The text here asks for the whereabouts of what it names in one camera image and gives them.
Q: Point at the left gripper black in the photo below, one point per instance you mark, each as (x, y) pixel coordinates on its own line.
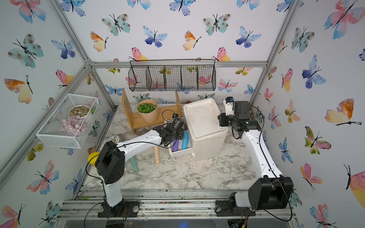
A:
(180, 136)

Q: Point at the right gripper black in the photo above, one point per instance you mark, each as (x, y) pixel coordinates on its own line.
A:
(223, 120)

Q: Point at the blue toy microphone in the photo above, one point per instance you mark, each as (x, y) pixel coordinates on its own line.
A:
(185, 140)

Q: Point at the purple toy microphone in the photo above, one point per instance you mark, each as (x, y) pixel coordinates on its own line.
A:
(175, 146)

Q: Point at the white drawer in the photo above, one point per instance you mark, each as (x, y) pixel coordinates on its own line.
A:
(181, 152)

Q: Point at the beige toy microphone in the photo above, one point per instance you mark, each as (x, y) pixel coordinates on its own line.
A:
(157, 155)

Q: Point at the white plastic drawer unit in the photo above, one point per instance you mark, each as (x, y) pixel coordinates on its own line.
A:
(207, 135)

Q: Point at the green toy microphone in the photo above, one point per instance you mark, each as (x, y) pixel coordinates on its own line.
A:
(134, 164)

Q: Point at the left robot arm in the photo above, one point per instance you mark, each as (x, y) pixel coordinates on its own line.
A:
(110, 163)

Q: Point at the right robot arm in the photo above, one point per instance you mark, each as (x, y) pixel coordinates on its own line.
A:
(271, 190)

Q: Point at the wooden shelf rack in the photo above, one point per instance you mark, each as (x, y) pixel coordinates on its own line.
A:
(162, 113)

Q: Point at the peach pot with greens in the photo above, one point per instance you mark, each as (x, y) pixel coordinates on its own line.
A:
(148, 110)

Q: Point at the round green tin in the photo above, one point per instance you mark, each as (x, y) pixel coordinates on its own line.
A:
(114, 139)

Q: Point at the yellow plastic toy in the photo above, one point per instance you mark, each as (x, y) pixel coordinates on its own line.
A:
(92, 156)

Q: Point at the bowl of seeds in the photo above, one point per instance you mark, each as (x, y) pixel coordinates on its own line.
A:
(79, 110)

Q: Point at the pile of pink slices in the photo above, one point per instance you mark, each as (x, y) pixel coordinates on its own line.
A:
(74, 126)

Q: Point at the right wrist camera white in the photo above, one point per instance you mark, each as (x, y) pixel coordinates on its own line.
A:
(229, 106)

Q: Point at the black wire wall basket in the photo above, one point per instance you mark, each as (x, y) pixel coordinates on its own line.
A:
(180, 75)

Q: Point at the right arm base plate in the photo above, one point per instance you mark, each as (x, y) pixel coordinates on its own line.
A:
(228, 208)

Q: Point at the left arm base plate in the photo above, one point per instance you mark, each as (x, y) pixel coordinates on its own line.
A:
(124, 209)

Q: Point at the white mesh wall basket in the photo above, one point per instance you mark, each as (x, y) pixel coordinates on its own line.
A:
(51, 134)

